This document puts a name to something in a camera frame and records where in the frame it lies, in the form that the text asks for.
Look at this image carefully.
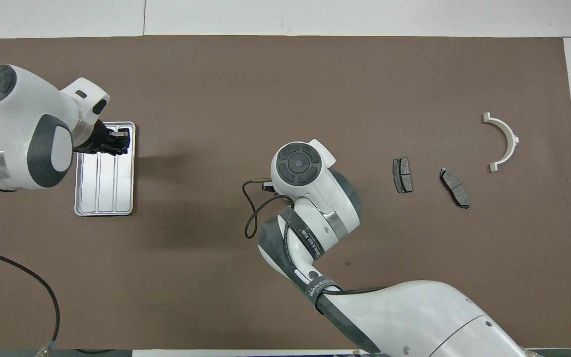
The elongated grey brake pad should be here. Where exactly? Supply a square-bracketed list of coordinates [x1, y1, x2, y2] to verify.
[439, 168, 471, 209]

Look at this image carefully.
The rectangular grey brake pad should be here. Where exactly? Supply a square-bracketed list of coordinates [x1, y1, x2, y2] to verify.
[393, 157, 413, 194]

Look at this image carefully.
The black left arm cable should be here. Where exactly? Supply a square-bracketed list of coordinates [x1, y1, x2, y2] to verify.
[0, 246, 61, 350]

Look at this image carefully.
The brown table mat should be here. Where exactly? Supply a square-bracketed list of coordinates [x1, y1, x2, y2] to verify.
[0, 36, 571, 350]

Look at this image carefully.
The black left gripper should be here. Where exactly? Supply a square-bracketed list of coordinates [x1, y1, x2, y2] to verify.
[73, 120, 132, 156]

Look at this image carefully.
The silver metal tray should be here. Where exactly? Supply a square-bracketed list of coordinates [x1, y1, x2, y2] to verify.
[74, 121, 136, 217]

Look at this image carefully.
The white curved plastic bracket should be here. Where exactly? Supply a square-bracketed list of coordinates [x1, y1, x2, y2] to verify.
[483, 113, 520, 172]

